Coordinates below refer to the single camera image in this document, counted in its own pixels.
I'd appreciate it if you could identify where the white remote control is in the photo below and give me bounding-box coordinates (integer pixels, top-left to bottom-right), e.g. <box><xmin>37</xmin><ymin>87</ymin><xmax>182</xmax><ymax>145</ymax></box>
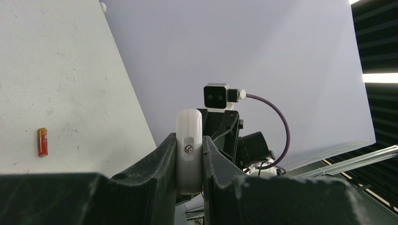
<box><xmin>176</xmin><ymin>109</ymin><xmax>203</xmax><ymax>195</ymax></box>

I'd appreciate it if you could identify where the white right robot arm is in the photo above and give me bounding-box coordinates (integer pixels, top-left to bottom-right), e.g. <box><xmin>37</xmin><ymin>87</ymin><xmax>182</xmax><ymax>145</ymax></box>
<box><xmin>199</xmin><ymin>109</ymin><xmax>275</xmax><ymax>169</ymax></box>

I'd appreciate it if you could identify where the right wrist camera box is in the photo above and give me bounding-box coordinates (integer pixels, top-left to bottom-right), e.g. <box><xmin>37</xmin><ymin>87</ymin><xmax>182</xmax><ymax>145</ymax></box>
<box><xmin>203</xmin><ymin>83</ymin><xmax>246</xmax><ymax>110</ymax></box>

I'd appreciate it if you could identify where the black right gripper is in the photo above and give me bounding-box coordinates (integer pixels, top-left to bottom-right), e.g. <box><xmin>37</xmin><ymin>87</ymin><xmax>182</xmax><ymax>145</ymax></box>
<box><xmin>199</xmin><ymin>109</ymin><xmax>243</xmax><ymax>164</ymax></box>

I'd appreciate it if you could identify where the red orange battery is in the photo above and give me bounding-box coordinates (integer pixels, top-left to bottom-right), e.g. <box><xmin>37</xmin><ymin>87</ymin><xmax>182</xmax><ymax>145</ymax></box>
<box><xmin>38</xmin><ymin>127</ymin><xmax>48</xmax><ymax>157</ymax></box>

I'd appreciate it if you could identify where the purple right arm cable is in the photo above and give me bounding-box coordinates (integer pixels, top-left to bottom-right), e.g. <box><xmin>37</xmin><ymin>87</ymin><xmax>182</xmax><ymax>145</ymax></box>
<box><xmin>245</xmin><ymin>93</ymin><xmax>291</xmax><ymax>174</ymax></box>

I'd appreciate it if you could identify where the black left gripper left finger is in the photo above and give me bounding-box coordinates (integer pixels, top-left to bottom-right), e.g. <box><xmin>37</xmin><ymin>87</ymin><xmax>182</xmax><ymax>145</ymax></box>
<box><xmin>0</xmin><ymin>133</ymin><xmax>176</xmax><ymax>225</ymax></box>

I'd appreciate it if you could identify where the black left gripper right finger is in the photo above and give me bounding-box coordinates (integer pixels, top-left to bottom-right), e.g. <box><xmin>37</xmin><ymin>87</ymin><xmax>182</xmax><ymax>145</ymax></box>
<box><xmin>202</xmin><ymin>135</ymin><xmax>398</xmax><ymax>225</ymax></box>

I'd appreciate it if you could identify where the aluminium rail right edge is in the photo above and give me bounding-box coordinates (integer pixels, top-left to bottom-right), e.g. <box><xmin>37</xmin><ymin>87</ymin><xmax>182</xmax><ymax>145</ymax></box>
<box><xmin>294</xmin><ymin>145</ymin><xmax>398</xmax><ymax>178</ymax></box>

